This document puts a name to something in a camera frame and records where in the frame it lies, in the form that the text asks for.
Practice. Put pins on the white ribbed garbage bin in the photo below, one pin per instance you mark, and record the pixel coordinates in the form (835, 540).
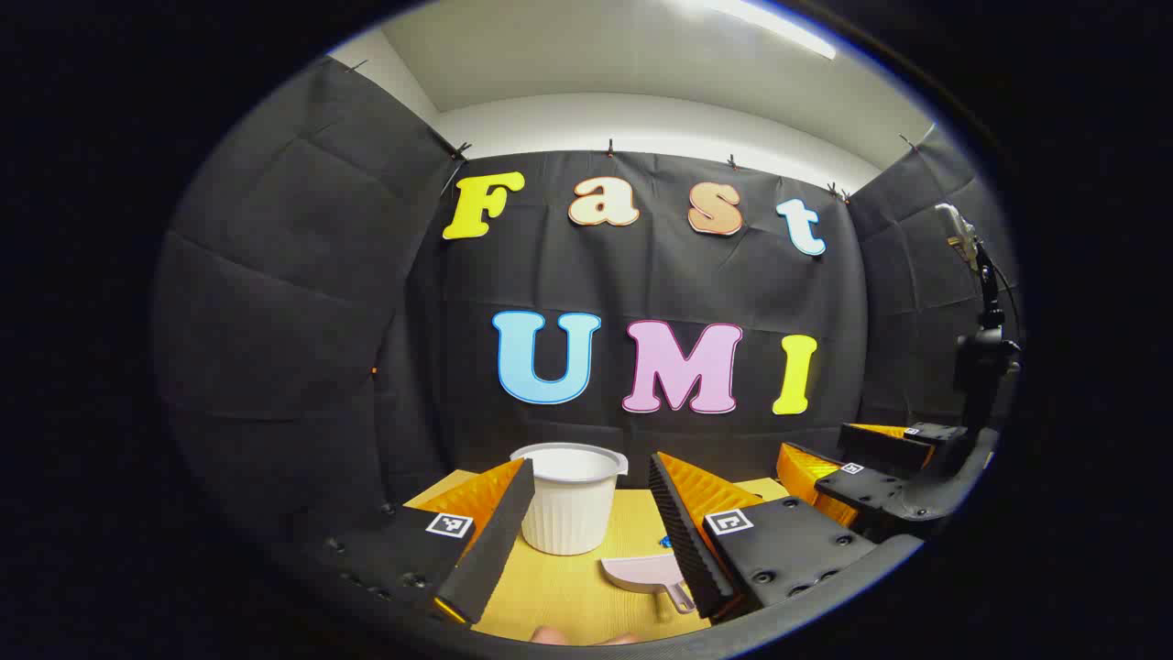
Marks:
(568, 504)

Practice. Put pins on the wooden desktop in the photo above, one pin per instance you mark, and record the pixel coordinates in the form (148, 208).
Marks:
(559, 596)

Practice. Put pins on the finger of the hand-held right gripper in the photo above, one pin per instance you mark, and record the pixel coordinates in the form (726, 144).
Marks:
(889, 445)
(861, 490)

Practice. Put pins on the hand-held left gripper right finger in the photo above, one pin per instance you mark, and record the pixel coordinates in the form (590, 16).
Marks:
(683, 541)

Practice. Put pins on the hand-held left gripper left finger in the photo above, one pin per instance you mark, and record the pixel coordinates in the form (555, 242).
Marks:
(495, 541)

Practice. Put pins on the mauve plastic dustpan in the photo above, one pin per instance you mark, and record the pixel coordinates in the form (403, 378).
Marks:
(641, 573)

